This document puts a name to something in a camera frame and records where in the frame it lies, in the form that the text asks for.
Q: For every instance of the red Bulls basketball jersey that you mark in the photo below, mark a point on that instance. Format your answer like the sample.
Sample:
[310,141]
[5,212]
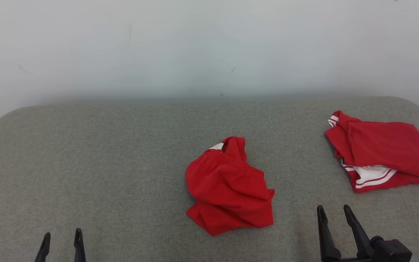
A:
[384,149]

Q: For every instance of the red shorts with white stripes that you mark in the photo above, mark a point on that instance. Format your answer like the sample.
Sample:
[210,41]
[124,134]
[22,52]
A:
[227,189]

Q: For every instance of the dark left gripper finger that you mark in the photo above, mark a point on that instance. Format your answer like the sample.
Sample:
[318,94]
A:
[44,251]
[79,249]

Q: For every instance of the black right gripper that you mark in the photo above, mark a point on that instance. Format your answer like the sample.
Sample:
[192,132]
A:
[347,259]

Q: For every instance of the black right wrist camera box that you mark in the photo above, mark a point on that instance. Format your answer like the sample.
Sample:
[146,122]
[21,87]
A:
[391,251]

